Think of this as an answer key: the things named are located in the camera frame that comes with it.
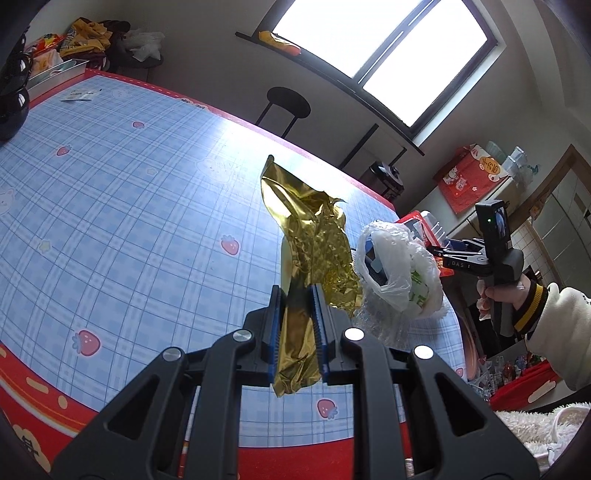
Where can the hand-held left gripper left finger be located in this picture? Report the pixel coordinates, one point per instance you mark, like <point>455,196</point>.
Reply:
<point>275,323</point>

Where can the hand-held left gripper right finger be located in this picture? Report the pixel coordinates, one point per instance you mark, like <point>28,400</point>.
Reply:
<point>319,325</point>

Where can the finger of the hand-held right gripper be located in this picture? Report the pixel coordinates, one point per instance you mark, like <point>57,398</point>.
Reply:
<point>439,256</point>

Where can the white plastic bag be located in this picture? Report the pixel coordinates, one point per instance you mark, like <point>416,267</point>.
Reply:
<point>397,263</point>

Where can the clear crushed plastic bottle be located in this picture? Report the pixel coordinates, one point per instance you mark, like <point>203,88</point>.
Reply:
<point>383,328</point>

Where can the gold foil wrapper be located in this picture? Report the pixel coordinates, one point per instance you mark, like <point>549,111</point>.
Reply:
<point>314,230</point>

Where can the person's right forearm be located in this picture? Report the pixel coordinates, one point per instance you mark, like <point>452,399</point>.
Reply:
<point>561,332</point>

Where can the person's right hand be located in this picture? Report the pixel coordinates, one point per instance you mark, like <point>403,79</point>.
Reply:
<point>505,293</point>

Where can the red packet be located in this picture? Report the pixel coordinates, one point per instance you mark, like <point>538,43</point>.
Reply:
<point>418,224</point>

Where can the cream refrigerator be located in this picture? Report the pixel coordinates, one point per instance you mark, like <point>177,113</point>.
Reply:
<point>466,221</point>

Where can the red printed cloth cover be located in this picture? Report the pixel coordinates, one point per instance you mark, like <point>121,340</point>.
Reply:
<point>466,177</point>

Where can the black pressure cooker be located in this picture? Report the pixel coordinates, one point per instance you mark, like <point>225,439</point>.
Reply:
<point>388,180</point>

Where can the clear plastic jar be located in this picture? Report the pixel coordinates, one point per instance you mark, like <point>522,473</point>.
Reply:
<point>517,159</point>

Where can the teal plastic container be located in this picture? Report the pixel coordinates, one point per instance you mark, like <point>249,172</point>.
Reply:
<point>495,150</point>

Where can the pile of packaged goods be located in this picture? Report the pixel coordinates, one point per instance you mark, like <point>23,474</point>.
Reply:
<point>512,369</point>

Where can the red printed cloth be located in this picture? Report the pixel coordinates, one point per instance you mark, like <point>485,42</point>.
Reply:
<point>526,392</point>

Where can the white fluffy garment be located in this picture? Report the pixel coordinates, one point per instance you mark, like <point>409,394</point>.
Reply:
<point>531,424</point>

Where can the dark window sill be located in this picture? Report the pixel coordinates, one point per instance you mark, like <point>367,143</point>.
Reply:
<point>332,78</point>

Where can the black round stool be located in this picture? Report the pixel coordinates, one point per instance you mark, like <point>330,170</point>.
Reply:
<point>288,99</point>

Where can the window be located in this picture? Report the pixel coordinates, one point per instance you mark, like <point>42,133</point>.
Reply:
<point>369,41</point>

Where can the yellow packet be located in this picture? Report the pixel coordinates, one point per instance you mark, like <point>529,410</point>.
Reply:
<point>277,41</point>

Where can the dark side table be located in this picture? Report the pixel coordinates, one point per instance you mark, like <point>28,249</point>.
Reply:
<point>138,64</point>

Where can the small white packet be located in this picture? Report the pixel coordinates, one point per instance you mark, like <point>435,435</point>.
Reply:
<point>81,94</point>

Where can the crumpled translucent plastic bag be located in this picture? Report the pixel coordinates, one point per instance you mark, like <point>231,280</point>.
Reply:
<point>143,44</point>

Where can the metal tray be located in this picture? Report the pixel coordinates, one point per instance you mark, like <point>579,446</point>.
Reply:
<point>55,76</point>

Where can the orange snack bag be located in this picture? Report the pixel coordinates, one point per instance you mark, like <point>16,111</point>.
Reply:
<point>44,50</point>

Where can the wooden door frame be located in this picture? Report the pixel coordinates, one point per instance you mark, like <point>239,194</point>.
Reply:
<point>558,170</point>

